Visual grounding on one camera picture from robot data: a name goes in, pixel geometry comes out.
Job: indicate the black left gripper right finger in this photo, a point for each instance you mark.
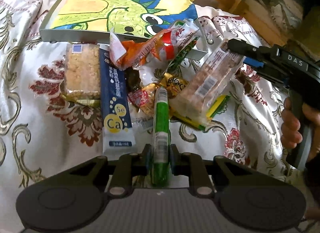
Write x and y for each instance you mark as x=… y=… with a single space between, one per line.
x=192 y=166

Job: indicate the right hand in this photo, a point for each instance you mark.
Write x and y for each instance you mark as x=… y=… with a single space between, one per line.
x=291 y=136

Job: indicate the green stick snack packet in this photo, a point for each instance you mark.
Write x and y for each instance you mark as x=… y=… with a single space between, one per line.
x=160 y=139

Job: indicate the clear rice crisp bar pack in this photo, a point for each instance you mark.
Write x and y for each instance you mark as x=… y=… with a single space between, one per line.
x=82 y=74

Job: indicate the gold foil candy packet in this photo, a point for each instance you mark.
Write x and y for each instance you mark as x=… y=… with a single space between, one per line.
x=174 y=85

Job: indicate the orange red snack bag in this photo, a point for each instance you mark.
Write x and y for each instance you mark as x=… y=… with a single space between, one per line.
x=164 y=46

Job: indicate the grey tray with dinosaur drawing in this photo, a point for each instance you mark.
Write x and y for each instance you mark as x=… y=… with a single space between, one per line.
x=91 y=20

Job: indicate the brown nut bar pack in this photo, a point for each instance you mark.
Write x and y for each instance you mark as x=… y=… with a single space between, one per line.
x=195 y=100

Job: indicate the yellow green snack packet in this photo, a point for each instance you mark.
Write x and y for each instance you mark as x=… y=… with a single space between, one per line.
x=218 y=107

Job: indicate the red white small candy packet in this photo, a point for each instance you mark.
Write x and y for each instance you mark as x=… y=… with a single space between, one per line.
x=144 y=98

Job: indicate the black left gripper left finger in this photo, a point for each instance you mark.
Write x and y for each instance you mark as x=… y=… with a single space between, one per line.
x=126 y=168

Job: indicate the dark blue powder sachet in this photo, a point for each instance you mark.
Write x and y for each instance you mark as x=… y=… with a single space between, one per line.
x=118 y=135

